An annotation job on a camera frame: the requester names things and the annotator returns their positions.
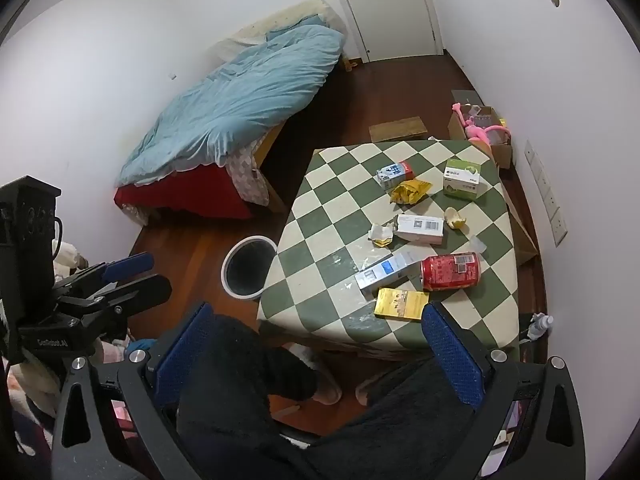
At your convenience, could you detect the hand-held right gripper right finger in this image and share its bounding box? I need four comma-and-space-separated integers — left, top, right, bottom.
422, 302, 586, 480

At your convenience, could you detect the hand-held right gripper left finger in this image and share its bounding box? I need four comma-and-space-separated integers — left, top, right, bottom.
52, 302, 216, 480

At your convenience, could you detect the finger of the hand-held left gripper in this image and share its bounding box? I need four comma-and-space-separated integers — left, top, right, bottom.
59, 274, 173, 332
54, 253, 155, 302

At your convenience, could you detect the white round waste bin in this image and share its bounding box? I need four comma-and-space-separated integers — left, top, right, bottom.
221, 236, 277, 301

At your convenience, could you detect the person's left black trouser leg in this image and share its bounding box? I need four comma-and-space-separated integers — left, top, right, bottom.
175, 310, 321, 480

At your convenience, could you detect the person's black trouser leg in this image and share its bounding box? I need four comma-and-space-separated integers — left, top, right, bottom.
300, 355, 501, 480
175, 310, 321, 480

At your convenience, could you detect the yellow flat box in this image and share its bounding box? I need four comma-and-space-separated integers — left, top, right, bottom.
374, 287, 431, 321

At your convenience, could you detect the person's right black trouser leg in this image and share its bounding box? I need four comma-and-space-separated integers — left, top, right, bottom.
300, 355, 501, 480

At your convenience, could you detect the red soda can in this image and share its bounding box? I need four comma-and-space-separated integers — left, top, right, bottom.
420, 252, 482, 292

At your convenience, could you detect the beige slipper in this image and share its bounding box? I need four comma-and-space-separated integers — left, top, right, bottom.
299, 345, 344, 406
355, 374, 393, 406

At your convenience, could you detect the clear plastic bottle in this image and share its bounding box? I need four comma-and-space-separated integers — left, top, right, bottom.
527, 312, 555, 341

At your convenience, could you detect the red bed sheet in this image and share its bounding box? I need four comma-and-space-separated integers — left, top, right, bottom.
114, 162, 253, 221

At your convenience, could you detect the long blue white box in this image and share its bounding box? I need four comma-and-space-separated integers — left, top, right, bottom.
356, 251, 421, 291

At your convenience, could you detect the white rectangular box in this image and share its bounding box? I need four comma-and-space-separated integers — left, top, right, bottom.
395, 213, 446, 246

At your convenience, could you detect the brown paper bag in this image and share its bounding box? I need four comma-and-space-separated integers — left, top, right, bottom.
504, 185, 541, 266

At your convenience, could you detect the crumpled white wrapper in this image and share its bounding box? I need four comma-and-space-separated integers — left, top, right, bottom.
368, 222, 397, 248

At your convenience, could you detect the green checkered tablecloth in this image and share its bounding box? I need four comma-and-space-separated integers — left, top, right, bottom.
256, 139, 521, 353

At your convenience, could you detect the patterned bed skirt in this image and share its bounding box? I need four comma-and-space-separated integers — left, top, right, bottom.
227, 142, 271, 206

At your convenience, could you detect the yellow snack wrapper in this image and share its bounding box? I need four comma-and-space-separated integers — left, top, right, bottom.
389, 179, 432, 206

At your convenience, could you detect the green and white box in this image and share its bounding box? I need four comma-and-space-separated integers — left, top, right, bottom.
442, 157, 485, 202

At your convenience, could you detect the blue white milk carton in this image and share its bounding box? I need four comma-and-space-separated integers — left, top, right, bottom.
376, 160, 417, 190

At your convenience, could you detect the open cardboard box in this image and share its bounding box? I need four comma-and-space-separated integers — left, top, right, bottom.
447, 105, 513, 171

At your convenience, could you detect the pink plush toy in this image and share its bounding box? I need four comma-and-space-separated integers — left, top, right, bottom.
452, 102, 512, 142

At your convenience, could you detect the flat cardboard piece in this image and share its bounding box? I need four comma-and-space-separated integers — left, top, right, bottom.
369, 116, 428, 143

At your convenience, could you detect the white mattress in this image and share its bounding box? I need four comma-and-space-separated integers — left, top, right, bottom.
207, 0, 346, 63

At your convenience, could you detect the white door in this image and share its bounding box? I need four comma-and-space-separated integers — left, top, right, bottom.
327, 0, 443, 63

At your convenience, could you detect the wooden bed frame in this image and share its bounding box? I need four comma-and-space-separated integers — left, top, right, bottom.
250, 120, 288, 211

